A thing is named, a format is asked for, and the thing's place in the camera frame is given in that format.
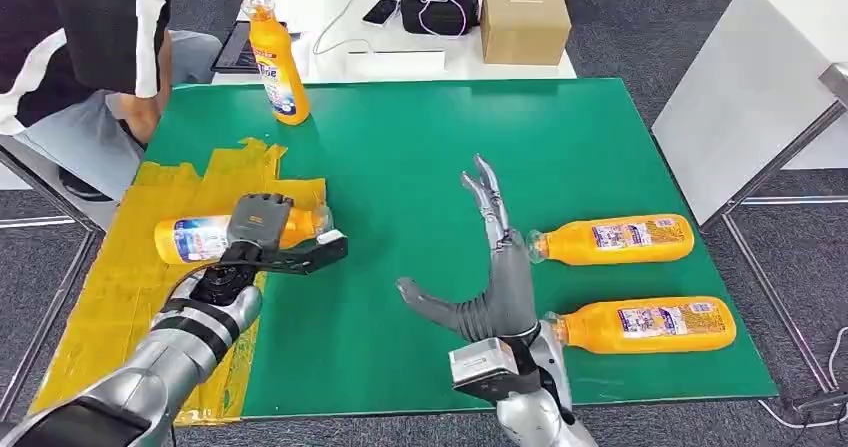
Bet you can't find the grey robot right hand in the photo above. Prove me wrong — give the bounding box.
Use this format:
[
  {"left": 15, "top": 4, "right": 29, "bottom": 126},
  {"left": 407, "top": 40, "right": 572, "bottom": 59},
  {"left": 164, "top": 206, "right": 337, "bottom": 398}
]
[{"left": 395, "top": 154, "right": 539, "bottom": 345}]

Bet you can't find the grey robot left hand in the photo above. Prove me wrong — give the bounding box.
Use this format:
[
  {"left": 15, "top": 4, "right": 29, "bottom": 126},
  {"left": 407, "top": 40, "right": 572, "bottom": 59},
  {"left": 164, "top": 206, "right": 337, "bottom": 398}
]
[{"left": 225, "top": 192, "right": 350, "bottom": 277}]

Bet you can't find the orange drink bottle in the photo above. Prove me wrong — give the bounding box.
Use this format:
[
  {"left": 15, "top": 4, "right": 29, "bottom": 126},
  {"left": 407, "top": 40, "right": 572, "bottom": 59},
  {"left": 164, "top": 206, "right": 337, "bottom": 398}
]
[
  {"left": 241, "top": 0, "right": 312, "bottom": 127},
  {"left": 153, "top": 204, "right": 333, "bottom": 267},
  {"left": 526, "top": 213, "right": 696, "bottom": 267},
  {"left": 544, "top": 296, "right": 738, "bottom": 356}
]

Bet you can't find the green table mat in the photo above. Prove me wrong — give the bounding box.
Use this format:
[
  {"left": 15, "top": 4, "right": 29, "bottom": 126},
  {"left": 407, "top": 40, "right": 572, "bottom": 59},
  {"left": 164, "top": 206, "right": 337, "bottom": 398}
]
[{"left": 141, "top": 77, "right": 780, "bottom": 423}]

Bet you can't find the white partition panel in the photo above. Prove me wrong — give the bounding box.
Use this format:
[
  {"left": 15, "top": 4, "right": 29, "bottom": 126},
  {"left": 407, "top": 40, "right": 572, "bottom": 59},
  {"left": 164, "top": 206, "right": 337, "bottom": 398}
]
[
  {"left": 651, "top": 0, "right": 848, "bottom": 231},
  {"left": 0, "top": 135, "right": 118, "bottom": 235}
]

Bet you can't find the dark tablet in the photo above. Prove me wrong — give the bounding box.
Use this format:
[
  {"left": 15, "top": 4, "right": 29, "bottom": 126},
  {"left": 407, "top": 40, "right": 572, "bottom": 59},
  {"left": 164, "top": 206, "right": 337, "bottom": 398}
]
[{"left": 210, "top": 20, "right": 294, "bottom": 76}]

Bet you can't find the black round stool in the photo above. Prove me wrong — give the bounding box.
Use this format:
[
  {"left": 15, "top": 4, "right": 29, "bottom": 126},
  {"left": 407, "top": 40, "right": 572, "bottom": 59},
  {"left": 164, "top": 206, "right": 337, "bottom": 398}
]
[{"left": 57, "top": 165, "right": 115, "bottom": 204}]

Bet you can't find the white flat box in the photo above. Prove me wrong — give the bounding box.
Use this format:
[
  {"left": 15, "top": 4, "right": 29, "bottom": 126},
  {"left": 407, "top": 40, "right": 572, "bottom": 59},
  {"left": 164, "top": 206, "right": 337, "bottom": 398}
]
[{"left": 345, "top": 49, "right": 447, "bottom": 82}]

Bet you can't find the white table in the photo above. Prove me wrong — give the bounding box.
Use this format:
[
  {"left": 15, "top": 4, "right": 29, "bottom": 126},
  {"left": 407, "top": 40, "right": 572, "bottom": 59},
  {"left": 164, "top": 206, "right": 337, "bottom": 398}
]
[{"left": 211, "top": 0, "right": 578, "bottom": 87}]

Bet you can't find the black phone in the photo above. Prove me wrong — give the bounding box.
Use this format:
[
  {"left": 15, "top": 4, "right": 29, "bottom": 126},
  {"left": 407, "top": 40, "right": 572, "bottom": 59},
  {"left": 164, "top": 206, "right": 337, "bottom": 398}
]
[{"left": 361, "top": 0, "right": 401, "bottom": 27}]

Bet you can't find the person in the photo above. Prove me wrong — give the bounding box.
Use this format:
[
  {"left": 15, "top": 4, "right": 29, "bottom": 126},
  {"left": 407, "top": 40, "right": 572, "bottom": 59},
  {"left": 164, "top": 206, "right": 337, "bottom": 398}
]
[{"left": 0, "top": 0, "right": 224, "bottom": 201}]

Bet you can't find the brown cardboard box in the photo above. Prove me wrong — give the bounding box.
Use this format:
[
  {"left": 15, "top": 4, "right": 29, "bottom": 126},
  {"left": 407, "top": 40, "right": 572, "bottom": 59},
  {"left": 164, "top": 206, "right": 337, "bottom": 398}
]
[{"left": 479, "top": 0, "right": 572, "bottom": 68}]

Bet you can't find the black bag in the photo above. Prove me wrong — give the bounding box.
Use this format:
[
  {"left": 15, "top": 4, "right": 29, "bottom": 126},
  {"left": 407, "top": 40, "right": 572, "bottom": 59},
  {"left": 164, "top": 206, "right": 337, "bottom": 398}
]
[{"left": 400, "top": 0, "right": 481, "bottom": 38}]

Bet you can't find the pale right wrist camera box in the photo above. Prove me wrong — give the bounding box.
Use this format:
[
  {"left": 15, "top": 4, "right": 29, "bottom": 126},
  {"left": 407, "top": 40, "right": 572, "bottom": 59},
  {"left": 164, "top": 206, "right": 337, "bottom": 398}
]
[{"left": 448, "top": 337, "right": 552, "bottom": 407}]

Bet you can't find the steel floor frame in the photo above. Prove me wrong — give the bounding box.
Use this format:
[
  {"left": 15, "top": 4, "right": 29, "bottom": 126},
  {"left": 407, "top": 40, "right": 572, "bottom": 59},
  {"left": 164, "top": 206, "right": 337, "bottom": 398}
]
[
  {"left": 698, "top": 194, "right": 848, "bottom": 394},
  {"left": 0, "top": 215, "right": 101, "bottom": 421}
]

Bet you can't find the white floor cable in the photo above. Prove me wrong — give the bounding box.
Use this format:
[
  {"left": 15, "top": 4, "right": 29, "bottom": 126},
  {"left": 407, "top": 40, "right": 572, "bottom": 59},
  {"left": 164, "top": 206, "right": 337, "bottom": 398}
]
[{"left": 757, "top": 326, "right": 848, "bottom": 431}]

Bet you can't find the black floor cable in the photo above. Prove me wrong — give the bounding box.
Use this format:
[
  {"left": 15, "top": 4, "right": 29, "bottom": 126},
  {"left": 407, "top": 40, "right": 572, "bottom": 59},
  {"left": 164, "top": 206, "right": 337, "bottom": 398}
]
[{"left": 788, "top": 390, "right": 848, "bottom": 427}]

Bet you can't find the grey metal bracket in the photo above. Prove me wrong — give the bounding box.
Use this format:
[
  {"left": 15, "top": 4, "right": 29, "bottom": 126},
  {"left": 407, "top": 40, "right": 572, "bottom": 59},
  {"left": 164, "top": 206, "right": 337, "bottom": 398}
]
[{"left": 817, "top": 62, "right": 848, "bottom": 111}]

